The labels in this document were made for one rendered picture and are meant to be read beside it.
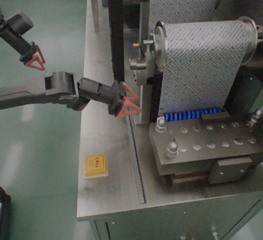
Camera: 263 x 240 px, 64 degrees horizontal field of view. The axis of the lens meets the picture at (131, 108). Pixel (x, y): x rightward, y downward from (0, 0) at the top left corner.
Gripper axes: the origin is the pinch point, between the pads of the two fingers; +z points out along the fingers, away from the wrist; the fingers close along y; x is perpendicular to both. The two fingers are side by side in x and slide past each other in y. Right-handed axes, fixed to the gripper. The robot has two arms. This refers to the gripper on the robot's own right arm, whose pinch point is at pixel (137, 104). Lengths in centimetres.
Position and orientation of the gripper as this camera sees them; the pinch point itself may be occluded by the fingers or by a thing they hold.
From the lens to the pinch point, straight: 68.8
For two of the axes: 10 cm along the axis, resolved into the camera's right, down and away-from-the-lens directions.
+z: 8.7, 2.7, 4.1
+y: 1.2, 6.9, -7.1
